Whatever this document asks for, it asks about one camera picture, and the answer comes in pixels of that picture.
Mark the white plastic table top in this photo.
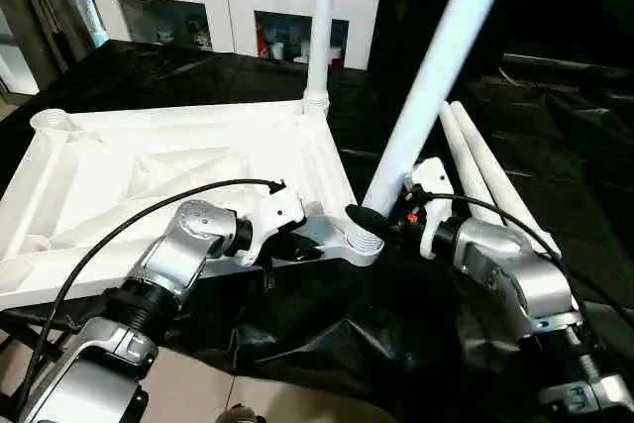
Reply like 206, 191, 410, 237
0, 98, 386, 313

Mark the grey metal rack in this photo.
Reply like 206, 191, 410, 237
0, 0, 108, 95

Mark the long black bar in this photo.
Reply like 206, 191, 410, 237
502, 53, 634, 75

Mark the white plastic table leg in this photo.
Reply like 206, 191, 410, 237
438, 103, 506, 226
302, 0, 339, 117
346, 0, 520, 254
448, 100, 564, 259

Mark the dark grey robot foot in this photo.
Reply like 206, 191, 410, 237
217, 403, 264, 423

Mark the black metal floor stand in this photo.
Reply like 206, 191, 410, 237
0, 311, 68, 363

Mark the black plastic mat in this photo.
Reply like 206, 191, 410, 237
0, 39, 634, 423

